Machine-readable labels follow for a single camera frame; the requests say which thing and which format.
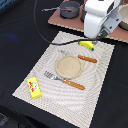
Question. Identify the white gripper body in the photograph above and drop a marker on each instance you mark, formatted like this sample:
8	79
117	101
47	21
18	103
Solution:
101	18

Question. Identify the yellow toy banana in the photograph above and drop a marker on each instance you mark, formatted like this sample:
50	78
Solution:
87	44

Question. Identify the brown toy sausage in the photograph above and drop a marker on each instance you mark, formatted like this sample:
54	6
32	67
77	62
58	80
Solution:
69	9

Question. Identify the yellow toy cheese block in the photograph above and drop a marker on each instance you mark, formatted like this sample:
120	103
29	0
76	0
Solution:
34	88

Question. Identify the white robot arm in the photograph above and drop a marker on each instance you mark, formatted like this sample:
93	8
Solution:
101	18

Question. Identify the beige bowl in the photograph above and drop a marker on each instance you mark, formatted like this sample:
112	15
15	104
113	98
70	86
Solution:
124	14

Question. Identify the round wooden plate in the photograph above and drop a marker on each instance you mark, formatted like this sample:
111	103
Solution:
69	67

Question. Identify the woven beige placemat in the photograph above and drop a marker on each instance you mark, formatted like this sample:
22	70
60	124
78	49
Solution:
68	103

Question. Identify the grey pot with handle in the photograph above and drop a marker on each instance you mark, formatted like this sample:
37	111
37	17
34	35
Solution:
69	4

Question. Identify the knife with wooden handle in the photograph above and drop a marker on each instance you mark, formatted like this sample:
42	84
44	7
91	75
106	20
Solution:
79	56

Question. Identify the fork with wooden handle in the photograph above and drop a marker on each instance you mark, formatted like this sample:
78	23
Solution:
54	77

